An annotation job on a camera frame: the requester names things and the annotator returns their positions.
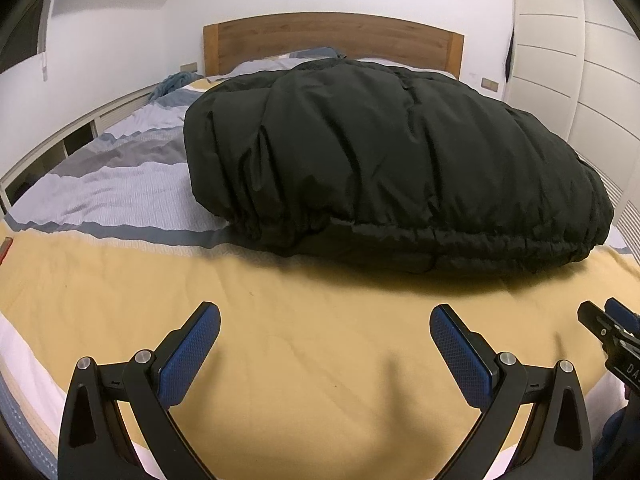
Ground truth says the black puffer jacket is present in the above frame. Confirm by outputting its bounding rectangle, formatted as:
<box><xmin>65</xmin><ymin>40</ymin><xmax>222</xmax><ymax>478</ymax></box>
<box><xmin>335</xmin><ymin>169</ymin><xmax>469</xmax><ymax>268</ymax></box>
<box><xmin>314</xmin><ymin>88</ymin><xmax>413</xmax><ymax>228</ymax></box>
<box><xmin>182</xmin><ymin>57</ymin><xmax>615</xmax><ymax>276</ymax></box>

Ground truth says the striped bedspread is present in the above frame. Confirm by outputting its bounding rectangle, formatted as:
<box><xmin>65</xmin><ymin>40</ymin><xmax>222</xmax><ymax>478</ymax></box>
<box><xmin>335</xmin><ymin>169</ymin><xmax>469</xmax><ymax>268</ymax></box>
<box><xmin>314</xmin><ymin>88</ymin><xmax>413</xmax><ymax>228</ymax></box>
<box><xmin>0</xmin><ymin>47</ymin><xmax>640</xmax><ymax>480</ymax></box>

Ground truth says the white open shelf unit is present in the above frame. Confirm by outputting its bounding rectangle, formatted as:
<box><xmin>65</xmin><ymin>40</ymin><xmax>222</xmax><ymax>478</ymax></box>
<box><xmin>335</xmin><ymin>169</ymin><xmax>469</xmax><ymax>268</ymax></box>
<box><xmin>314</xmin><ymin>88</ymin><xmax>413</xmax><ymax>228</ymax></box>
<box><xmin>0</xmin><ymin>82</ymin><xmax>156</xmax><ymax>211</ymax></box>

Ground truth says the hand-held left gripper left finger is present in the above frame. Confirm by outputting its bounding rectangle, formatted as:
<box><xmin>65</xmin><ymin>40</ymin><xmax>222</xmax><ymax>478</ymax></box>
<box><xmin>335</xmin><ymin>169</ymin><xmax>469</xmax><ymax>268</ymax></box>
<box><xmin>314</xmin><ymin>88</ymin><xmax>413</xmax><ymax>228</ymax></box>
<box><xmin>57</xmin><ymin>301</ymin><xmax>222</xmax><ymax>480</ymax></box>

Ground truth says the white wardrobe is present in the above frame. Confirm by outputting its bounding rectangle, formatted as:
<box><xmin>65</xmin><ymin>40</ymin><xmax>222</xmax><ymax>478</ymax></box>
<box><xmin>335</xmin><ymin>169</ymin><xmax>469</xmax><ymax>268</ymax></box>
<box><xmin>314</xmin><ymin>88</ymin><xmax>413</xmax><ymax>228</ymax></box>
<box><xmin>505</xmin><ymin>0</ymin><xmax>640</xmax><ymax>251</ymax></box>

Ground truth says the grey blue pillow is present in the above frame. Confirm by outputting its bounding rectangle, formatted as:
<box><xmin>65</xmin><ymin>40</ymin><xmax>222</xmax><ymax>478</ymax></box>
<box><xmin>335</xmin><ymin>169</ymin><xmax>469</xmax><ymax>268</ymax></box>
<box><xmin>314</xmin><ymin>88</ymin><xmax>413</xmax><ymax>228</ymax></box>
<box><xmin>220</xmin><ymin>47</ymin><xmax>351</xmax><ymax>78</ymax></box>

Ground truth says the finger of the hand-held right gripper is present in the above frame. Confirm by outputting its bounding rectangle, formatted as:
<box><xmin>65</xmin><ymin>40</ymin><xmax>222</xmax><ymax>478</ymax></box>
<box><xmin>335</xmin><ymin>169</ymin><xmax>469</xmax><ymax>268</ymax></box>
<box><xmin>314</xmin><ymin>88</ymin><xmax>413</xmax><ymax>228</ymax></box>
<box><xmin>604</xmin><ymin>297</ymin><xmax>640</xmax><ymax>337</ymax></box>
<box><xmin>577</xmin><ymin>301</ymin><xmax>622</xmax><ymax>347</ymax></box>

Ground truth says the blue crumpled cloth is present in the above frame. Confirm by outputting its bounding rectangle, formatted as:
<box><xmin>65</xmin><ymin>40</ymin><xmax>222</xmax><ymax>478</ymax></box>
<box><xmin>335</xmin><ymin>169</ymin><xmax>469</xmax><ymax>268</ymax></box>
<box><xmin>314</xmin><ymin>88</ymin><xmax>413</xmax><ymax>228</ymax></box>
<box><xmin>147</xmin><ymin>71</ymin><xmax>193</xmax><ymax>103</ymax></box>

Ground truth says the wooden headboard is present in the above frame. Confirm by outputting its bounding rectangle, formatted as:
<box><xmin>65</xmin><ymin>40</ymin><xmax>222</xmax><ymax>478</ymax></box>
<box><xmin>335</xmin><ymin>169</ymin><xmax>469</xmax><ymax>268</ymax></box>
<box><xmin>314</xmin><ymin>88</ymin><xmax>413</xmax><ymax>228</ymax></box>
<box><xmin>202</xmin><ymin>12</ymin><xmax>465</xmax><ymax>81</ymax></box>

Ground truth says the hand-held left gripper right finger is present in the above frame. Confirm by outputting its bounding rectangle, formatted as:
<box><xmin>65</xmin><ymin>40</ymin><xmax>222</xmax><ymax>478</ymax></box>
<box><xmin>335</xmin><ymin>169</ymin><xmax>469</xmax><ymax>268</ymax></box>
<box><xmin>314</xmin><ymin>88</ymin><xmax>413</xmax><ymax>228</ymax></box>
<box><xmin>430</xmin><ymin>303</ymin><xmax>593</xmax><ymax>480</ymax></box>

